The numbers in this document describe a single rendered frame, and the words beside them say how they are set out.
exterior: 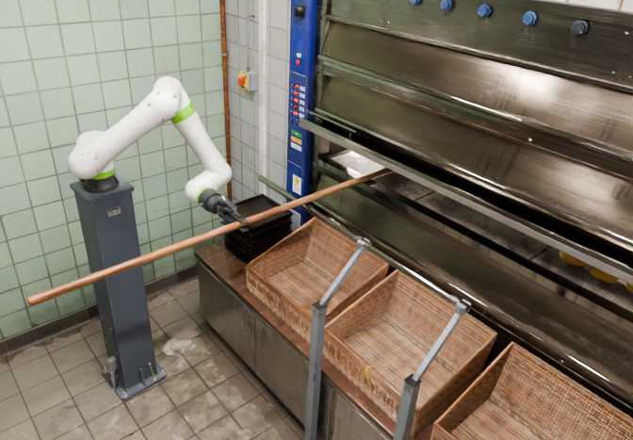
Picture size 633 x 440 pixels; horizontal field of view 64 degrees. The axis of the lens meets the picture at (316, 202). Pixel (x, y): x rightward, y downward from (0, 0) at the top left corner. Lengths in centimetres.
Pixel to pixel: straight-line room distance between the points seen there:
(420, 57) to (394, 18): 20
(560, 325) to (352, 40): 145
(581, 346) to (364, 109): 130
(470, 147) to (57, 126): 206
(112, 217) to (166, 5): 124
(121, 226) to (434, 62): 154
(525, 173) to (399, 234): 72
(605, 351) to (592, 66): 98
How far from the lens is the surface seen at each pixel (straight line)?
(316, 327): 210
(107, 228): 247
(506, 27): 194
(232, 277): 281
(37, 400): 323
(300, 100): 268
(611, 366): 212
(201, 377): 311
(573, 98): 186
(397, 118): 227
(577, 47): 184
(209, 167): 232
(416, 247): 238
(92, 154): 217
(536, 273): 208
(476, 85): 200
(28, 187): 307
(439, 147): 213
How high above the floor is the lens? 228
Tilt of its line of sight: 29 degrees down
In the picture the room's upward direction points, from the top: 3 degrees clockwise
